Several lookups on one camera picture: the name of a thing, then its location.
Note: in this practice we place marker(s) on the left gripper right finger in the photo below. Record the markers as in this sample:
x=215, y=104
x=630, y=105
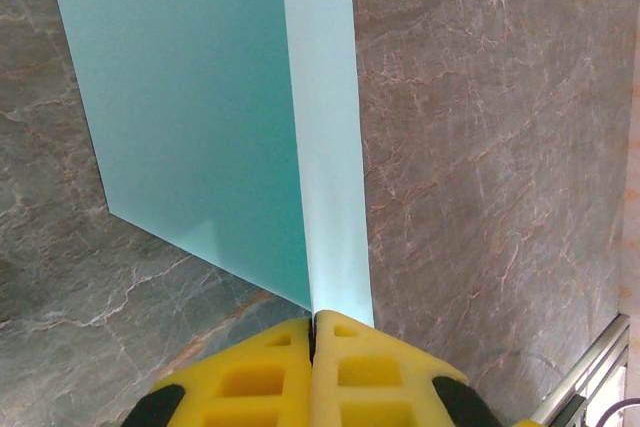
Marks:
x=380, y=387

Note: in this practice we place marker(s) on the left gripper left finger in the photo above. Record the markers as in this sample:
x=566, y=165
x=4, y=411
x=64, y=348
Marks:
x=250, y=392

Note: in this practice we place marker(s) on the light blue paper sheet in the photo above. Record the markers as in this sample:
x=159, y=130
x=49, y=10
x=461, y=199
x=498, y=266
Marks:
x=200, y=97

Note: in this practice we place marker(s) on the aluminium table side rail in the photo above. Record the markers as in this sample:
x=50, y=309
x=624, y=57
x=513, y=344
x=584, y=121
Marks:
x=585, y=372

